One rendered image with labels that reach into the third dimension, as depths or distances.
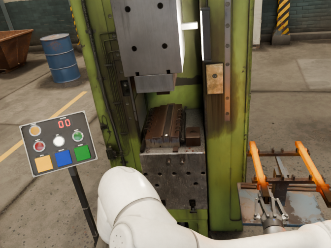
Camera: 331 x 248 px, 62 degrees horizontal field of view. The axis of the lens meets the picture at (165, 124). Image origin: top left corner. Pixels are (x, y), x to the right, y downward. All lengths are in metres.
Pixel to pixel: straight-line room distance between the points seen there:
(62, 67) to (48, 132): 4.51
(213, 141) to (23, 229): 1.85
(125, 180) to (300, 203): 1.15
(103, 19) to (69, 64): 4.54
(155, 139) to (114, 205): 0.96
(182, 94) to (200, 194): 0.70
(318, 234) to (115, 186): 0.59
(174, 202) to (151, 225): 1.23
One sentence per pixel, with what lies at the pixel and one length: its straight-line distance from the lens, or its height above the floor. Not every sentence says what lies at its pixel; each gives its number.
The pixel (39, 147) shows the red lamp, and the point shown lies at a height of 1.08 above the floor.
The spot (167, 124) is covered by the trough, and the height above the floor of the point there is 0.99.
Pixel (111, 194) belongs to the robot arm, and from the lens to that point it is 0.70.
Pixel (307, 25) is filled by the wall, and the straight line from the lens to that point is 7.50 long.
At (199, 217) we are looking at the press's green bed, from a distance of 1.91.
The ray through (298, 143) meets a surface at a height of 0.95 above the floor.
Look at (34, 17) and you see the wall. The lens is 9.52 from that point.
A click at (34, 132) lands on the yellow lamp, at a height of 1.16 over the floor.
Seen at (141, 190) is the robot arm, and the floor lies 1.38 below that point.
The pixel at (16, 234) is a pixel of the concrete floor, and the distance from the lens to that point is 2.82.
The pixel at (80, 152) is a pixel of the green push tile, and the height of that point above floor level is 1.01.
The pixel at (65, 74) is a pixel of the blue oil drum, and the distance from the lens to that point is 6.07.
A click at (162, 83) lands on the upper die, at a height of 1.32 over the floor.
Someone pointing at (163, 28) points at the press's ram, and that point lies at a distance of 1.35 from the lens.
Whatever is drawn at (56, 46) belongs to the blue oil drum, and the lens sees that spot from 5.94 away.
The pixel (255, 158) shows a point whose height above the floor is 0.95.
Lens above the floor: 1.83
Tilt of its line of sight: 29 degrees down
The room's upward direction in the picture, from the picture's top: 7 degrees counter-clockwise
